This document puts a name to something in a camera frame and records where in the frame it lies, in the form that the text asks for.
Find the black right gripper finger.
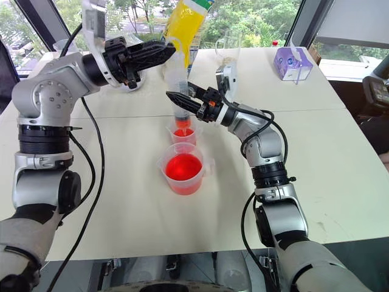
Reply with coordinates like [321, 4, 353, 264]
[187, 81, 211, 99]
[165, 91, 203, 114]

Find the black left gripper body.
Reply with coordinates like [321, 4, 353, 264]
[102, 36, 144, 90]

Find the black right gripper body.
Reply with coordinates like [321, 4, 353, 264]
[196, 86, 225, 123]

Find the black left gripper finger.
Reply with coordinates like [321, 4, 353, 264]
[132, 54, 174, 73]
[127, 40, 177, 58]

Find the large clear plastic syringe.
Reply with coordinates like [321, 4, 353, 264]
[163, 36, 193, 136]

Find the small cup with red liquid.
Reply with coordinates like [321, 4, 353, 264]
[165, 123, 199, 147]

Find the clear empty measuring cup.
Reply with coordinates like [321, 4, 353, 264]
[215, 29, 243, 66]

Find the large cup with red liquid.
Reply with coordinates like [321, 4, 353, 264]
[156, 142, 215, 196]

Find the yellow plastic bag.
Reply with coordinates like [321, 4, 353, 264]
[162, 0, 215, 69]

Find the purple tissue box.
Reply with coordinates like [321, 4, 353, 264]
[272, 46, 314, 82]

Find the dark chair back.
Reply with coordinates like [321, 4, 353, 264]
[0, 38, 21, 116]

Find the black chair armrest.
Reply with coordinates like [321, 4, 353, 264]
[362, 64, 389, 117]

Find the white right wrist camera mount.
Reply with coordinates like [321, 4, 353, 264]
[215, 60, 240, 108]

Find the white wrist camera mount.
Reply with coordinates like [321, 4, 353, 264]
[215, 60, 240, 108]
[80, 0, 123, 89]

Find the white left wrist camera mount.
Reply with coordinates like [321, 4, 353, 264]
[80, 0, 123, 89]

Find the black window frame bar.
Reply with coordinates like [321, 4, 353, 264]
[8, 0, 71, 53]
[284, 0, 336, 51]

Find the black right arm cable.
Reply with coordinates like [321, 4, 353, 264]
[223, 96, 289, 276]

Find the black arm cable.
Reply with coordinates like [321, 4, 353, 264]
[223, 96, 289, 276]
[45, 23, 106, 292]

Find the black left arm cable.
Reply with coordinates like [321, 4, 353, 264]
[45, 23, 106, 292]

